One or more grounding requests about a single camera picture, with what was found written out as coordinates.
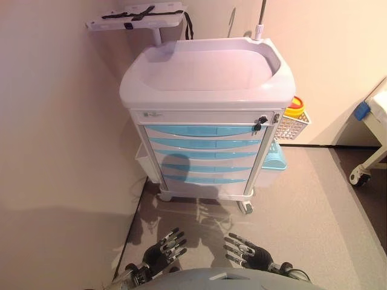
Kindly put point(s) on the white side bin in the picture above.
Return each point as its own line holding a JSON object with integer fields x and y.
{"x": 145, "y": 163}

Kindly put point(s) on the black cart key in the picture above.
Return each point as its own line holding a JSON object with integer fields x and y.
{"x": 260, "y": 123}

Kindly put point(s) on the blue bed corner bumper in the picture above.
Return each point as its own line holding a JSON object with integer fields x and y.
{"x": 362, "y": 111}

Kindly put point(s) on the cart caster wheel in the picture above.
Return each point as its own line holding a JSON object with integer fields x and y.
{"x": 246, "y": 208}

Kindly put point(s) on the yellow sharps container red lid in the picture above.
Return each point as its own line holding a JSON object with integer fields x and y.
{"x": 294, "y": 107}

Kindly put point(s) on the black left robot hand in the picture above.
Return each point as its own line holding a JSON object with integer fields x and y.
{"x": 157, "y": 256}

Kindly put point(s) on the white side shelf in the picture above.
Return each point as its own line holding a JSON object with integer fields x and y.
{"x": 142, "y": 22}

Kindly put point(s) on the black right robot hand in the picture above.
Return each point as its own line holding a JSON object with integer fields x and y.
{"x": 257, "y": 256}

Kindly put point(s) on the grey robot torso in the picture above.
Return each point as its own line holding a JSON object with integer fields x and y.
{"x": 211, "y": 281}

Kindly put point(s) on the white medical cart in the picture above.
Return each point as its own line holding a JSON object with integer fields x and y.
{"x": 205, "y": 75}

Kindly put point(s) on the metal IV pole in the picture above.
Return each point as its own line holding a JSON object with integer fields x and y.
{"x": 258, "y": 28}

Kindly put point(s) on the white perforated side basket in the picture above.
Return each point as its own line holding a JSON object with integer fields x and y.
{"x": 290, "y": 128}

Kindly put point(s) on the white hospital bed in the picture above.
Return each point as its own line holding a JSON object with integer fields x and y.
{"x": 376, "y": 142}

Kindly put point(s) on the bed caster wheel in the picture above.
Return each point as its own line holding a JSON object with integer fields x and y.
{"x": 359, "y": 179}

